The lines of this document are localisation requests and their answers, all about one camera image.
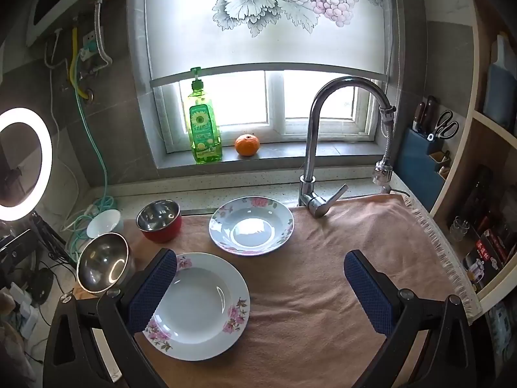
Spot floral deep plate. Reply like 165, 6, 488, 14
209, 196, 295, 257
143, 253, 251, 361

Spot flexible faucet sprayer extension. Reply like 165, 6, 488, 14
372, 105, 397, 187

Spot black handled scissors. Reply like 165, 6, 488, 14
427, 110, 460, 142

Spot wooden shelf unit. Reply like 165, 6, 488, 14
428, 0, 517, 312

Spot white ring light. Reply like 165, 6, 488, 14
0, 107, 53, 222

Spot white framed window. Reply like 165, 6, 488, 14
155, 70, 388, 154

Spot white wall socket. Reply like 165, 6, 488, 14
80, 31, 100, 62

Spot green dish soap bottle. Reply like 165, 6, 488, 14
183, 67, 224, 165

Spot black box on stand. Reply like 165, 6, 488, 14
0, 228, 39, 267

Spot white water heater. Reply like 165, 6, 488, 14
26, 0, 126, 47

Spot yellow gas hose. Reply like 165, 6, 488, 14
69, 27, 89, 100

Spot blue knife block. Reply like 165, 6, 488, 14
394, 127, 451, 211

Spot pink towel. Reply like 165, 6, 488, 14
121, 194, 483, 388

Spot white cable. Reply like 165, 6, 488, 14
44, 28, 87, 231

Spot small glass cup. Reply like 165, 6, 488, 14
450, 216, 471, 241

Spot metal flexible hose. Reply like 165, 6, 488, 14
94, 2, 112, 66

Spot dark bottle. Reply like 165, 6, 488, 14
464, 166, 494, 227

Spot orange fruit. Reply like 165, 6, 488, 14
235, 133, 260, 157

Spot red printed box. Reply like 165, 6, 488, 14
462, 228, 510, 292

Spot green hose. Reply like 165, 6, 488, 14
65, 85, 119, 263

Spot large stainless steel bowl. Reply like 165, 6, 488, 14
76, 232, 136, 294

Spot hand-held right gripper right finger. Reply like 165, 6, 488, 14
343, 249, 475, 388

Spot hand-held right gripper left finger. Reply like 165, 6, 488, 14
42, 248, 178, 388

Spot grape print roller blind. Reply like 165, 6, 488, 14
143, 0, 394, 88

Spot white power strip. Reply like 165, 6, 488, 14
8, 281, 41, 340

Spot red bowl with steel inside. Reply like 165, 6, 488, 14
136, 199, 182, 244

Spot brown handled knife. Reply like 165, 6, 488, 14
422, 96, 439, 135
413, 101, 427, 131

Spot blue cutting board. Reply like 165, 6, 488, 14
482, 34, 517, 130

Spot chrome kitchen faucet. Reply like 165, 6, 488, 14
299, 76, 394, 219

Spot black tripod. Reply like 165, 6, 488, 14
30, 210, 67, 259

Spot light blue bowl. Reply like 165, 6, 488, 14
86, 209, 122, 239

